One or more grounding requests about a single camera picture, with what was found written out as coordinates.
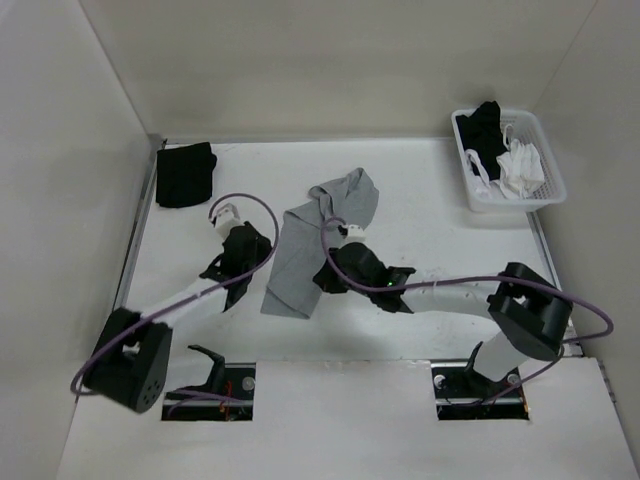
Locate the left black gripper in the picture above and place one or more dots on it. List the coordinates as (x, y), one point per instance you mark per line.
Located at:
(263, 246)

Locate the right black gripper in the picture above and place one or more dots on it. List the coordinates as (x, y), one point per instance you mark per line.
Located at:
(328, 282)

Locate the grey tank top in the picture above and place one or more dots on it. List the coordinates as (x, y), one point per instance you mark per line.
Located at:
(290, 291)

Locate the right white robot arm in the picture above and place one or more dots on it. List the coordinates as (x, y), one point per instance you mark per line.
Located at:
(531, 322)

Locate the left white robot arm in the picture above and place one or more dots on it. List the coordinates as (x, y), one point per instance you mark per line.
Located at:
(130, 361)

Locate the folded black tank top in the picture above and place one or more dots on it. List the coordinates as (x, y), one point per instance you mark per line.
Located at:
(185, 176)

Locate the black tank top in basket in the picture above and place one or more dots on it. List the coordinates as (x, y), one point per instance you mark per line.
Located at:
(481, 132)

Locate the white tank top in basket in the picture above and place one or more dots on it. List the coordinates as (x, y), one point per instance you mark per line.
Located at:
(520, 171)

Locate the white plastic basket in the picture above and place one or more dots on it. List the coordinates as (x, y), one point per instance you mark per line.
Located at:
(527, 129)

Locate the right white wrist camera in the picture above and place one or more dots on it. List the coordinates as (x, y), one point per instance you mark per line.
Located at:
(352, 233)

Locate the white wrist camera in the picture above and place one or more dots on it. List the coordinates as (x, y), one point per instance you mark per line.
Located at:
(352, 233)
(224, 219)

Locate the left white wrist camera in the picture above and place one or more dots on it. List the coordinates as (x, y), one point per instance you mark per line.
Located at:
(224, 219)

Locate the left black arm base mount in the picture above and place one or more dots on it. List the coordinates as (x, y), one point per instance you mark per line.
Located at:
(205, 387)

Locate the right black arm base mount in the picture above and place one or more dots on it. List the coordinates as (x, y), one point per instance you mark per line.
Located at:
(462, 394)

